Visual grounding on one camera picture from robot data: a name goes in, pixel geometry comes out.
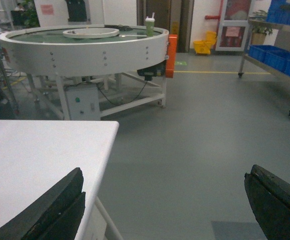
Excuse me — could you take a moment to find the orange panel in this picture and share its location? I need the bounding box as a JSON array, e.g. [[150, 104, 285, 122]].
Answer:
[[165, 34, 178, 78]]

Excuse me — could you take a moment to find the green paper cup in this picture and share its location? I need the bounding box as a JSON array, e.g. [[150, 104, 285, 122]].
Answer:
[[145, 12, 155, 37]]

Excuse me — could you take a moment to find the steel shelf cart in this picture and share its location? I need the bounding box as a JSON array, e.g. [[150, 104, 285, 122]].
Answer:
[[237, 15, 290, 121]]

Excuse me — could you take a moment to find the white round conveyor table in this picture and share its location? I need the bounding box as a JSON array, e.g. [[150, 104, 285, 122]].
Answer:
[[0, 25, 169, 120]]

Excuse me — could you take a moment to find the yellow wet floor sign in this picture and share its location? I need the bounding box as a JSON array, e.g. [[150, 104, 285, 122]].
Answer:
[[170, 21, 179, 35]]

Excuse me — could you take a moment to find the yellow mop bucket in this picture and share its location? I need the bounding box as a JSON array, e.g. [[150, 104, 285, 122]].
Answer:
[[193, 31, 217, 55]]

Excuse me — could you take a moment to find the white control box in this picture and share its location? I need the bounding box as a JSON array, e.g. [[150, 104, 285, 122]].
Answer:
[[65, 83, 100, 121]]

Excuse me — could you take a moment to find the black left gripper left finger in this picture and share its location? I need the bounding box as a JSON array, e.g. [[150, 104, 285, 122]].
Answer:
[[0, 167, 86, 240]]

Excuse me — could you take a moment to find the fire hydrant cabinet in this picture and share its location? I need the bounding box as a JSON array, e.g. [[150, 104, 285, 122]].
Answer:
[[215, 0, 253, 52]]

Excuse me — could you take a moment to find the potted green plant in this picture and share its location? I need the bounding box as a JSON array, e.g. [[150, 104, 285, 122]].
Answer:
[[251, 10, 273, 45]]

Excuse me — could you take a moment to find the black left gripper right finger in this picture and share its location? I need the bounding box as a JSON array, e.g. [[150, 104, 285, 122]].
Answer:
[[244, 164, 290, 240]]

